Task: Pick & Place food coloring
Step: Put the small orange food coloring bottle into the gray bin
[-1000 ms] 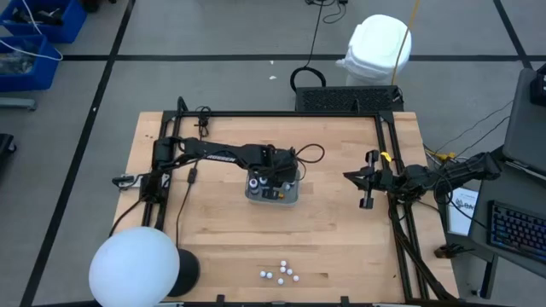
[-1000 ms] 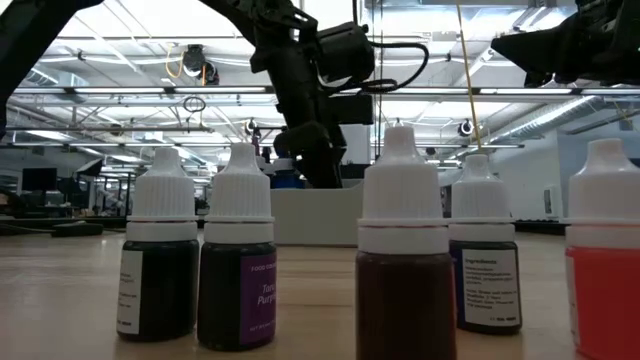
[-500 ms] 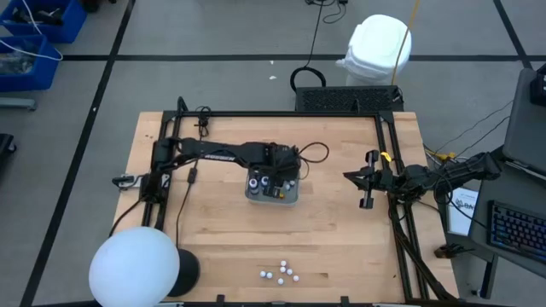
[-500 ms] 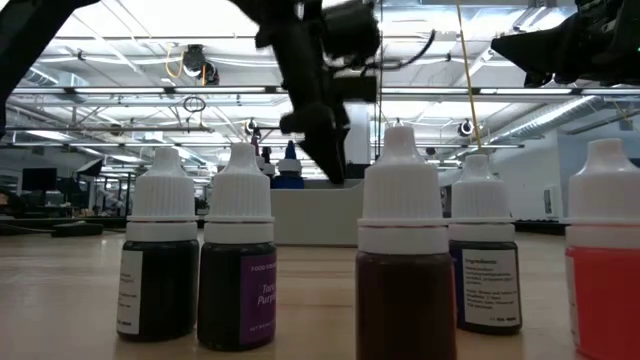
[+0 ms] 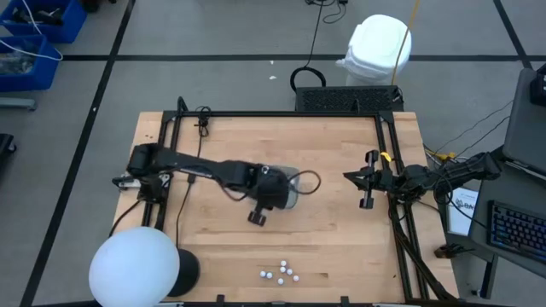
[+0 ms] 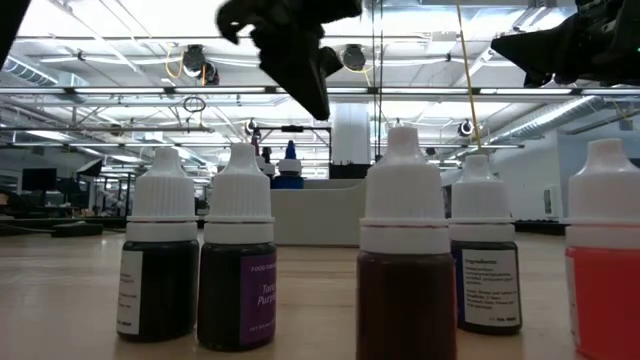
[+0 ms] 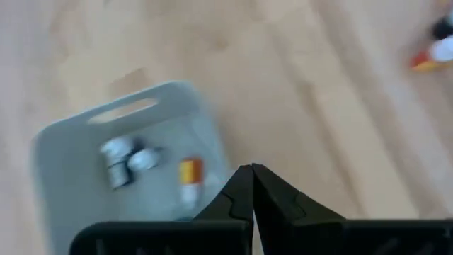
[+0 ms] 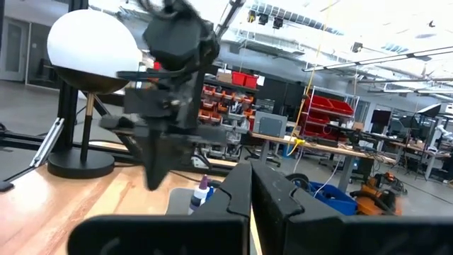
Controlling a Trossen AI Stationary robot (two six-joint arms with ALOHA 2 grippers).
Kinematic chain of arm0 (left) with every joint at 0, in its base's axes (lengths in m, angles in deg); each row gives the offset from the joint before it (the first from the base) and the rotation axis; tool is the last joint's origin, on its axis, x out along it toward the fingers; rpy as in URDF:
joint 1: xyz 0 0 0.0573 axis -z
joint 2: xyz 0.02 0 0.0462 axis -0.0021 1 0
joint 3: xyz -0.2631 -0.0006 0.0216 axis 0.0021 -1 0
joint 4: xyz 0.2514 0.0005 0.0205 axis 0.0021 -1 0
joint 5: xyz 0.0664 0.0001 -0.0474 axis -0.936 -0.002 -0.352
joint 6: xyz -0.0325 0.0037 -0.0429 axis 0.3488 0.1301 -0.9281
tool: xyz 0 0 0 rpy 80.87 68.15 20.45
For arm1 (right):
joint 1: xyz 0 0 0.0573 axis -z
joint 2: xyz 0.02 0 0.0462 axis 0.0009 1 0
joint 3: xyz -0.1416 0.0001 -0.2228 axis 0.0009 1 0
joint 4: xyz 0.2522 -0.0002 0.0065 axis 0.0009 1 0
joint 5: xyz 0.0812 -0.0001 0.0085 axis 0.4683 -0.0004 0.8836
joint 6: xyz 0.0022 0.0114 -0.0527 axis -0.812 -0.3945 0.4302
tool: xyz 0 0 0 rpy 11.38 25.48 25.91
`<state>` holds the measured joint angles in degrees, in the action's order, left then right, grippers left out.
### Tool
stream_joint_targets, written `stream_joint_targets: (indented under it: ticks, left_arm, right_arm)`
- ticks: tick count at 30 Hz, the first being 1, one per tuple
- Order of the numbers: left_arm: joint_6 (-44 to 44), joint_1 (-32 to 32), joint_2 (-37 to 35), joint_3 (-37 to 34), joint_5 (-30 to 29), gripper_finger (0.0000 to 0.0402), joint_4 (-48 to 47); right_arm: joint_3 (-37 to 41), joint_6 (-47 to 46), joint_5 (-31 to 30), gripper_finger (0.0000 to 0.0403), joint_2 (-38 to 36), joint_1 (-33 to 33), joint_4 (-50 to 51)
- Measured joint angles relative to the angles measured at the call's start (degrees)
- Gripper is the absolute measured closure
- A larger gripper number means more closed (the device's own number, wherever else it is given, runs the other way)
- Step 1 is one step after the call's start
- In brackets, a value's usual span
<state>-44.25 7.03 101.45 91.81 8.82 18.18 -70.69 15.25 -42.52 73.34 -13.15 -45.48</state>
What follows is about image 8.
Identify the black aluminium frame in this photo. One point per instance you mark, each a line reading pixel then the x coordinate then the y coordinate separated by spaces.
pixel 67 117

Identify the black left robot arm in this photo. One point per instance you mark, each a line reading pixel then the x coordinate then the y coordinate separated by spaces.
pixel 177 39

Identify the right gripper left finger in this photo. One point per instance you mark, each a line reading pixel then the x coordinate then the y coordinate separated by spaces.
pixel 212 230

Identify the grey metal box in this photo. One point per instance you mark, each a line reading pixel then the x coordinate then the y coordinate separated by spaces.
pixel 270 125

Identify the orange black shop vacuum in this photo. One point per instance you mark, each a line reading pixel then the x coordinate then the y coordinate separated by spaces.
pixel 371 202

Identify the purple-tipped food colouring bottle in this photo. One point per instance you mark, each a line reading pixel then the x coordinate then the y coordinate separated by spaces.
pixel 198 198

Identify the red storage bin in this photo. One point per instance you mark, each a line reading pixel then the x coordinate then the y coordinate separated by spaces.
pixel 238 78
pixel 251 81

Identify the long wooden workbench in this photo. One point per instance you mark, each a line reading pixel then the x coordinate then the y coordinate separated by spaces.
pixel 318 147

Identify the linear ceiling light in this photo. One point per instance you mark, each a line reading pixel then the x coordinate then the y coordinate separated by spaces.
pixel 389 58
pixel 417 85

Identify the blue-tipped food colouring bottle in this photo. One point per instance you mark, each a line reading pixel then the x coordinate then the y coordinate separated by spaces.
pixel 210 193

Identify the cluttered background workbench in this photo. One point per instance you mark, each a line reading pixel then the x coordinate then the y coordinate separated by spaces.
pixel 417 145

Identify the white globe table lamp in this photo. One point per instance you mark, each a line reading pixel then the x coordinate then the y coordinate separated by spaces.
pixel 88 42

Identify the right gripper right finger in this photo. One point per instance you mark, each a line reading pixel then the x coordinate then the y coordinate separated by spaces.
pixel 301 230

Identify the cardboard box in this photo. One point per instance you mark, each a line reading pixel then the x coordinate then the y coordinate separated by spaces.
pixel 223 76

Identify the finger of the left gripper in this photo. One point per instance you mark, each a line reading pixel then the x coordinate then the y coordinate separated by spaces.
pixel 173 156
pixel 150 156

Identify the blue plastic storage bin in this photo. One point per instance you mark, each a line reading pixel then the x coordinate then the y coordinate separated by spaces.
pixel 336 202

